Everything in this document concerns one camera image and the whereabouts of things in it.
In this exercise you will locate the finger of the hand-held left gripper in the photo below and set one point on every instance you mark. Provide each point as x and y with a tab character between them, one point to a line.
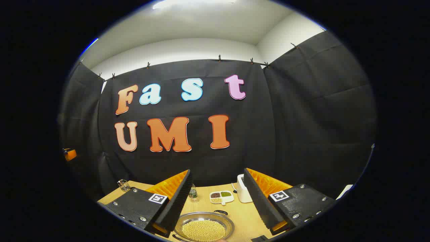
70	155

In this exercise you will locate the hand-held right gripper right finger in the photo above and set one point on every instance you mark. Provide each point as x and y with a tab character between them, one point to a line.
258	201

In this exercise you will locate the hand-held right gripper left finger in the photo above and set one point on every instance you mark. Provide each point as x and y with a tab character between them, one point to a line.
178	201

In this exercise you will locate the clear plastic water bottle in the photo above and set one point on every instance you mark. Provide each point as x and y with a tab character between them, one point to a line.
193	194

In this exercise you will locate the white toaster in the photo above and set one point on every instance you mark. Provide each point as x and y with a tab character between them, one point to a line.
242	193

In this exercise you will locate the metal spoon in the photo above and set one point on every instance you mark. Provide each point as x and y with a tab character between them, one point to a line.
232	187

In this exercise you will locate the white divided dish of beans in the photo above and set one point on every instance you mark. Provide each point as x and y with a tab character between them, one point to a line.
228	199

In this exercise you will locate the pile of yellow soybeans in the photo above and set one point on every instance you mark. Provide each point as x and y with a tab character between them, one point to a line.
203	231

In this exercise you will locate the black backdrop cloth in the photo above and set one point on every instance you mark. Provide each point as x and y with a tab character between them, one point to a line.
285	117

